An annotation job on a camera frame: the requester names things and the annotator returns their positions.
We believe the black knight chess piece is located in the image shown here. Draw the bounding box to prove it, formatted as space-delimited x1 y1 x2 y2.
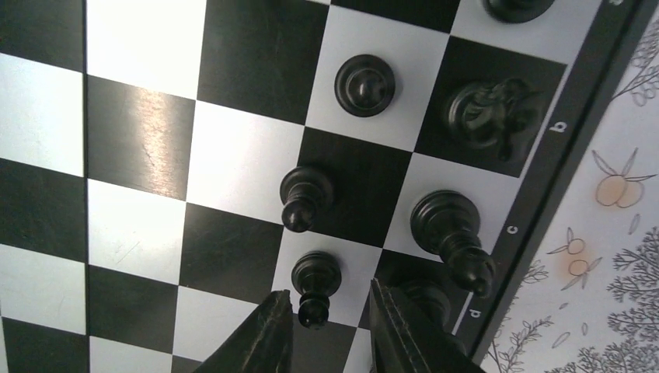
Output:
441 78 546 162

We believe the black bishop chess piece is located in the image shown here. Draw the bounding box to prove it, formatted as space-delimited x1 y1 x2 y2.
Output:
410 190 496 298

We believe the black pawn on board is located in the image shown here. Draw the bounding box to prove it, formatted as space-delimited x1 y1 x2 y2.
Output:
334 54 396 117

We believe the black white chess board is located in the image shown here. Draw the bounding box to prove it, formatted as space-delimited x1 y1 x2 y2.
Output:
1 1 658 372

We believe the black rook chess piece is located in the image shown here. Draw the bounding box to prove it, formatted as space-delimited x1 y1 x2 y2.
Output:
483 0 555 24

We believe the floral patterned table mat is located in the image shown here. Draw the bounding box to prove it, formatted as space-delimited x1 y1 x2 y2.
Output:
481 10 658 372

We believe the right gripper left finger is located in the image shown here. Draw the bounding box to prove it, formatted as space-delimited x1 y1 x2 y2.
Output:
196 290 294 373

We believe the black pawn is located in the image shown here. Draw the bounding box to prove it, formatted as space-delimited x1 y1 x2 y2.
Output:
280 166 335 233
291 251 342 329
334 54 396 117

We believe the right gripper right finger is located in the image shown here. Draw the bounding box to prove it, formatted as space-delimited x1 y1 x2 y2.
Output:
369 277 487 373

